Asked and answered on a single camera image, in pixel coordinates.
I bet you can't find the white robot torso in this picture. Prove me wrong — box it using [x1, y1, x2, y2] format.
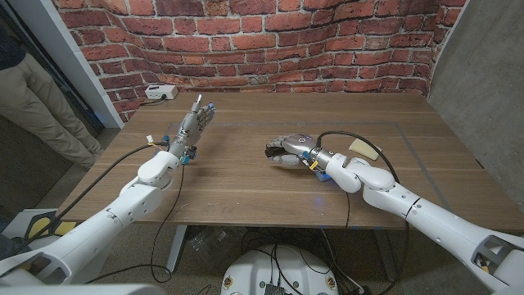
[219, 244, 340, 295]

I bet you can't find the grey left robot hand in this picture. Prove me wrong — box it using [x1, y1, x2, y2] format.
[166, 93, 217, 162]

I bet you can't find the white power box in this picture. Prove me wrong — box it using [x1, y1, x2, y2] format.
[144, 84, 179, 101]

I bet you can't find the yellow and black floor mat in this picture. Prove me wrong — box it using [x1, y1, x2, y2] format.
[10, 208, 79, 243]

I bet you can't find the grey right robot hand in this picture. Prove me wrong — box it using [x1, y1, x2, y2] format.
[264, 134, 335, 171]

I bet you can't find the printed red brick backdrop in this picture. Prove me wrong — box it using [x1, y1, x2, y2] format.
[51, 0, 468, 124]

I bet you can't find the white wall pillar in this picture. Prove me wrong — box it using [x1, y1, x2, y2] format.
[7, 0, 125, 129]

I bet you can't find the person in khaki trousers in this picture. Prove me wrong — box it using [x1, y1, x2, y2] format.
[0, 22, 103, 169]

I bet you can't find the black power box cable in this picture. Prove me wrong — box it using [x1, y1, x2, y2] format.
[140, 95, 168, 107]

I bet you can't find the grey table leg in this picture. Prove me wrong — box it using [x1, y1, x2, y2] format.
[370, 229, 400, 283]

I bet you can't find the clear plastic bag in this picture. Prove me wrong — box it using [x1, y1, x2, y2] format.
[186, 226, 246, 271]

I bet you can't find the white table leg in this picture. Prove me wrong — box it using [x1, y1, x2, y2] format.
[165, 224, 188, 275]

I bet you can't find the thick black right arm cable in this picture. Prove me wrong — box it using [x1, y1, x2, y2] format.
[314, 129, 411, 295]

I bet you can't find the person in blue jeans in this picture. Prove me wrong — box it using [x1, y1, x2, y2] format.
[0, 233, 22, 261]

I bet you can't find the black stapler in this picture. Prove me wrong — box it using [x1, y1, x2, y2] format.
[264, 146, 288, 159]

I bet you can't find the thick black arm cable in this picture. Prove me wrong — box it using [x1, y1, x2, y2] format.
[314, 129, 411, 295]
[20, 141, 171, 249]

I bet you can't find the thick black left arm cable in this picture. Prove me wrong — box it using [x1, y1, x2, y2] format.
[20, 141, 171, 249]

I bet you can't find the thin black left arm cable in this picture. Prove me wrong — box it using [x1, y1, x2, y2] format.
[85, 163, 186, 284]

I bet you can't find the beige sponge pad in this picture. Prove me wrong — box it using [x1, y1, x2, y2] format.
[348, 138, 382, 161]

